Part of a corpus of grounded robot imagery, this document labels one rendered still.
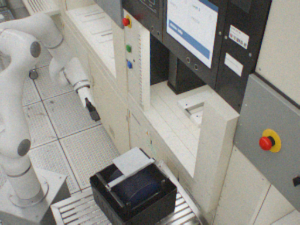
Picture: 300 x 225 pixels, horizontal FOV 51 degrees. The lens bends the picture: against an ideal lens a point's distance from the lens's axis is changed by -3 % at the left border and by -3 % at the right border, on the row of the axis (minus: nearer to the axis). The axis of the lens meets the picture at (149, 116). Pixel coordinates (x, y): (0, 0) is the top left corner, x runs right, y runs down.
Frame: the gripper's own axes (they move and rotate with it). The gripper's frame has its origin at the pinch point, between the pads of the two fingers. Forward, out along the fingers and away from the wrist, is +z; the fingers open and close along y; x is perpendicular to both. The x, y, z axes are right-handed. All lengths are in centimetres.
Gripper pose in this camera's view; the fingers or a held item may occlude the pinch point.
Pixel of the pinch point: (95, 116)
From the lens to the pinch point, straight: 161.1
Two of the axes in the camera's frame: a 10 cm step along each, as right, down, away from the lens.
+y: 0.0, -1.0, -9.9
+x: 9.1, -4.2, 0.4
